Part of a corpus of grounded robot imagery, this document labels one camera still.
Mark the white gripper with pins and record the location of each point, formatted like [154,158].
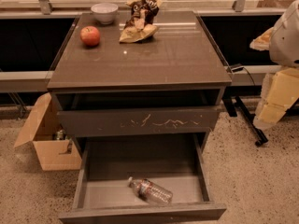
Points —
[286,39]

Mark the clear plastic water bottle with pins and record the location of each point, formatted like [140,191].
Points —
[149,191]

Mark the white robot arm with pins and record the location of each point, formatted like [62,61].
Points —
[284,41]

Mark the scratched grey upper drawer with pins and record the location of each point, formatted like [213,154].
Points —
[138,121]

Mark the grey drawer cabinet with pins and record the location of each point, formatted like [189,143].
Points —
[177,67]

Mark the open grey middle drawer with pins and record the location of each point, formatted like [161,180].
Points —
[172,161]

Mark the black metal stand base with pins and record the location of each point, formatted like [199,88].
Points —
[235,103]

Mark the crumpled brown chip bag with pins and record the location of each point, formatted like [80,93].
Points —
[140,26]

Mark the white ceramic bowl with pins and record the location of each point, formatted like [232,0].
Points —
[105,13]

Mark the red apple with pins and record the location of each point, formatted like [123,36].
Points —
[90,36]

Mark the cans inside cardboard box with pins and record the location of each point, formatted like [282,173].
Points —
[61,135]

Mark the open cardboard box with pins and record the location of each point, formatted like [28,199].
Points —
[41,131]

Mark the black power adapter with cable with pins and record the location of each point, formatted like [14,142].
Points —
[239,67]

